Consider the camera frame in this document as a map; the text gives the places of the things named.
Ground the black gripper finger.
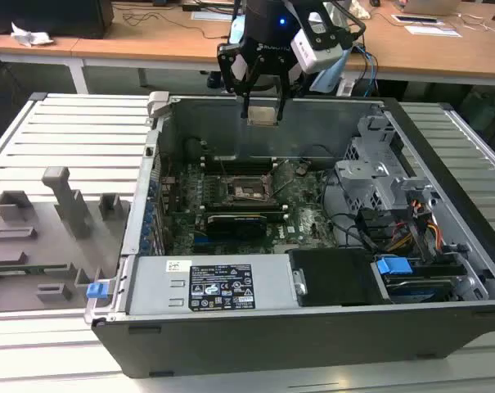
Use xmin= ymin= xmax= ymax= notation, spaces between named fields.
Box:
xmin=216 ymin=40 xmax=259 ymax=120
xmin=273 ymin=67 xmax=304 ymax=123

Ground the small silver CPU plate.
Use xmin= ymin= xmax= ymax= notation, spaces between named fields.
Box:
xmin=246 ymin=105 xmax=281 ymax=127

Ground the thin wire locking lever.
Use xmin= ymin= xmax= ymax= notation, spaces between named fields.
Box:
xmin=218 ymin=157 xmax=233 ymax=183
xmin=271 ymin=172 xmax=297 ymax=198

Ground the metal socket cover frame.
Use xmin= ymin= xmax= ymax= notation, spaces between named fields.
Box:
xmin=266 ymin=157 xmax=300 ymax=201

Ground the CPU socket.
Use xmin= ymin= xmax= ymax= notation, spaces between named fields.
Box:
xmin=225 ymin=174 xmax=279 ymax=206

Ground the blue expansion slot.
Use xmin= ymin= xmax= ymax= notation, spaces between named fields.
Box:
xmin=192 ymin=231 xmax=215 ymax=253

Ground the grey case corner latch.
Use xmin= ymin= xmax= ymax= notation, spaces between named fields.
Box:
xmin=146 ymin=90 xmax=173 ymax=120

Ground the wooden desk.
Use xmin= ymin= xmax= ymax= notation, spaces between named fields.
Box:
xmin=0 ymin=24 xmax=88 ymax=95
xmin=70 ymin=0 xmax=495 ymax=89

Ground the crumpled beige bag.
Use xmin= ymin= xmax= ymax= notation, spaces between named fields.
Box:
xmin=349 ymin=0 xmax=373 ymax=20

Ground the silver metal drive cage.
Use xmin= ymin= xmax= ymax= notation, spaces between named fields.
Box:
xmin=335 ymin=114 xmax=440 ymax=214

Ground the green motherboard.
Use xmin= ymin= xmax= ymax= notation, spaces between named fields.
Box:
xmin=159 ymin=157 xmax=342 ymax=255

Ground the black graphics card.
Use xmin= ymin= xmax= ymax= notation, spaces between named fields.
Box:
xmin=205 ymin=212 xmax=268 ymax=242

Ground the white framed tablet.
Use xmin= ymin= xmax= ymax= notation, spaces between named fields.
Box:
xmin=391 ymin=14 xmax=447 ymax=26

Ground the white printed paper sheet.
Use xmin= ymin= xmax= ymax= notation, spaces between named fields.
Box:
xmin=404 ymin=24 xmax=463 ymax=38

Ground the black plastic shroud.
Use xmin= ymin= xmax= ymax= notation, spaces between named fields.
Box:
xmin=290 ymin=247 xmax=391 ymax=308

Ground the large black box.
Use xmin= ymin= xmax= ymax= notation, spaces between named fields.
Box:
xmin=0 ymin=0 xmax=115 ymax=40

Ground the crumpled white paper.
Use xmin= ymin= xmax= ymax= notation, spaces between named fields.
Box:
xmin=10 ymin=20 xmax=56 ymax=48

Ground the blue disk carrier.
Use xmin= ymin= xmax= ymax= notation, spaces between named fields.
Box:
xmin=376 ymin=254 xmax=414 ymax=287

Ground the grey power supply with label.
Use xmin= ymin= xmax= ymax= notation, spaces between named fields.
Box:
xmin=126 ymin=253 xmax=297 ymax=316

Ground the hard disk with blue label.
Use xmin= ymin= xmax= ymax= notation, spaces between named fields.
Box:
xmin=385 ymin=277 xmax=457 ymax=305

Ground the black open PC case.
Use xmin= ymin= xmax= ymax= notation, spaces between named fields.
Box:
xmin=85 ymin=90 xmax=495 ymax=380

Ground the grey plastic parts rack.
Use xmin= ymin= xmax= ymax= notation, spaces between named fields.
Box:
xmin=0 ymin=165 xmax=132 ymax=314

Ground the blue case latch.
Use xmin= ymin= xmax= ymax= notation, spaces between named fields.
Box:
xmin=86 ymin=282 xmax=108 ymax=300

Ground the green RAM stick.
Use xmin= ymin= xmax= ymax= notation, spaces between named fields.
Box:
xmin=0 ymin=264 xmax=68 ymax=273

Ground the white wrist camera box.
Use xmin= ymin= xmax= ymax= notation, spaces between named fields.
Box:
xmin=290 ymin=27 xmax=346 ymax=75

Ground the blue cable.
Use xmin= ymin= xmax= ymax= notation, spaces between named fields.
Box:
xmin=351 ymin=40 xmax=380 ymax=97

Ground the black wire bundle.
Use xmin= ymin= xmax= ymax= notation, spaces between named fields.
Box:
xmin=324 ymin=171 xmax=395 ymax=251

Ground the silver metal handle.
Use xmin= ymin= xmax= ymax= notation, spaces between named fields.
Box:
xmin=291 ymin=268 xmax=309 ymax=296

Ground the yellow orange red wire bundle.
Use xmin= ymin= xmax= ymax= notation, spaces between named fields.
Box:
xmin=388 ymin=196 xmax=443 ymax=253

